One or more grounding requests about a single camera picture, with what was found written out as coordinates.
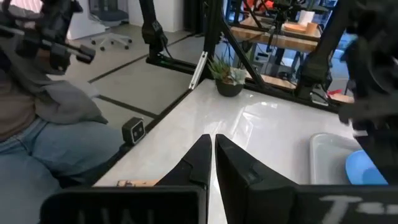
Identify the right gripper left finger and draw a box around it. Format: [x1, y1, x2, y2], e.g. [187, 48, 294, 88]
[154, 133, 213, 190]

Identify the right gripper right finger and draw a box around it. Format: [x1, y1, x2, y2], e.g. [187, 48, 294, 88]
[215, 133, 300, 224]

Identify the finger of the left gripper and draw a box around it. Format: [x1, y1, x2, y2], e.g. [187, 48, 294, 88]
[354, 132, 398, 185]

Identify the blue bowl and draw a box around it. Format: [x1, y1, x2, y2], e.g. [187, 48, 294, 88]
[345, 149, 389, 185]

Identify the potted succulent plant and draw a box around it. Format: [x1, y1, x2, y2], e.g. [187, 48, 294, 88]
[207, 55, 248, 98]

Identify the white paper roll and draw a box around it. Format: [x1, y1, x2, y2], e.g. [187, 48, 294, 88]
[297, 9, 317, 27]

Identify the wooden workbench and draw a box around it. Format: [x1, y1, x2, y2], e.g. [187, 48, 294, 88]
[230, 14, 322, 54]

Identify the person seated beside table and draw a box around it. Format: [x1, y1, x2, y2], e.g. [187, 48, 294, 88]
[0, 37, 125, 224]

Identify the grey office chair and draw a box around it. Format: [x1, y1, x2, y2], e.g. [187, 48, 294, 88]
[88, 0, 133, 52]

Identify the small black table-level camera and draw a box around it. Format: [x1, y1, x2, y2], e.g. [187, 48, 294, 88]
[121, 116, 147, 146]

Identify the white metal bracket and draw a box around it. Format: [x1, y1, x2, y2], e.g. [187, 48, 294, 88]
[188, 50, 209, 91]

